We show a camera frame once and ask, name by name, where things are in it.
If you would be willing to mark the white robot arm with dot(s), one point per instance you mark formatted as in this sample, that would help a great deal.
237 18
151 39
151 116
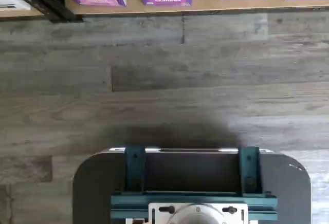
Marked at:
196 217

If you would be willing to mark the wooden shelf board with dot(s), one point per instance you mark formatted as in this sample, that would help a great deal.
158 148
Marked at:
205 7
18 14

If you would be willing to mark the white mounting plate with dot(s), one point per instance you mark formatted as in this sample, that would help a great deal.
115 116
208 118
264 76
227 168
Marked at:
159 216

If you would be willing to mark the teal metal frame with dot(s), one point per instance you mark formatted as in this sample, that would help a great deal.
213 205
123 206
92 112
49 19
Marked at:
192 201

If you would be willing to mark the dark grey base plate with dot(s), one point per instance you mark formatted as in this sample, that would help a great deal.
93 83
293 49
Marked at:
97 183

